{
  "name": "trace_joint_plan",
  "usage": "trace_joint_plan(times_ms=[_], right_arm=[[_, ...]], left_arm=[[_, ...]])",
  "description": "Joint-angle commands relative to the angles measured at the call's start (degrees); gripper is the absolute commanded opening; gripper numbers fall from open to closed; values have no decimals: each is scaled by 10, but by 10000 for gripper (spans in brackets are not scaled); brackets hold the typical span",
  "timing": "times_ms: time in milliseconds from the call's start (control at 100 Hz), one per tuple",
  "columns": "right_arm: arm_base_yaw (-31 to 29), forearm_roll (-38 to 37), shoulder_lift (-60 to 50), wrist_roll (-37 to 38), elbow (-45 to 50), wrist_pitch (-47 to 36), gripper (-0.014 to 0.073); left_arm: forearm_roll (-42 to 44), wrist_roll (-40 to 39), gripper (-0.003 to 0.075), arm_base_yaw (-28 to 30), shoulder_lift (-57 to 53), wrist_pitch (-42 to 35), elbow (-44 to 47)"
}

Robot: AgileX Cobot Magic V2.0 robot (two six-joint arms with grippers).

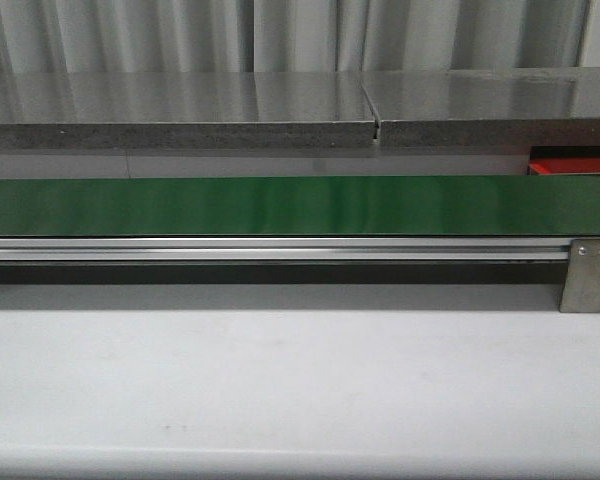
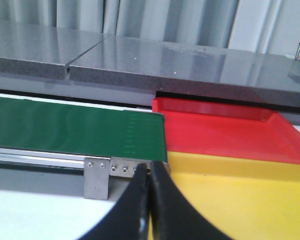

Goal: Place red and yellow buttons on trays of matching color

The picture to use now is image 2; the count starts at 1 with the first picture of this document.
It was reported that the grey stone counter slab left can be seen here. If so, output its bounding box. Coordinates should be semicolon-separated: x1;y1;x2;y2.
0;20;108;80

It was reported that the steel conveyor support bracket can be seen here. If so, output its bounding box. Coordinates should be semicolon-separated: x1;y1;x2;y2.
83;157;110;200

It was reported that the grey stone counter slab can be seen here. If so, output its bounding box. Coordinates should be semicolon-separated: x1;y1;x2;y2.
0;20;108;80
69;36;300;113

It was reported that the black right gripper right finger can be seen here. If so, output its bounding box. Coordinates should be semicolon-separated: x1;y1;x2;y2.
149;161;230;240

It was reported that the yellow plastic tray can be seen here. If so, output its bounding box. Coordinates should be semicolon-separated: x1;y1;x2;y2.
147;150;300;240

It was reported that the aluminium conveyor side rail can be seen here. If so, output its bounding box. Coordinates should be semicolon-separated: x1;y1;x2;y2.
0;147;151;178

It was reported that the white pleated curtain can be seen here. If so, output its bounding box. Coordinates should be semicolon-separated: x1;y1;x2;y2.
0;0;300;55

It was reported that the red plastic tray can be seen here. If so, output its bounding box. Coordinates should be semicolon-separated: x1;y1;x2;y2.
152;97;300;165

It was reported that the grey stone counter slab right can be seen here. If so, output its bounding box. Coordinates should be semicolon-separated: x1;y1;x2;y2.
69;36;300;113

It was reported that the green conveyor belt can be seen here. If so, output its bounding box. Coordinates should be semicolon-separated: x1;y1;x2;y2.
0;97;167;162

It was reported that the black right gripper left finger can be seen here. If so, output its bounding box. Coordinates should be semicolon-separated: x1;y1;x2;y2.
80;163;149;240

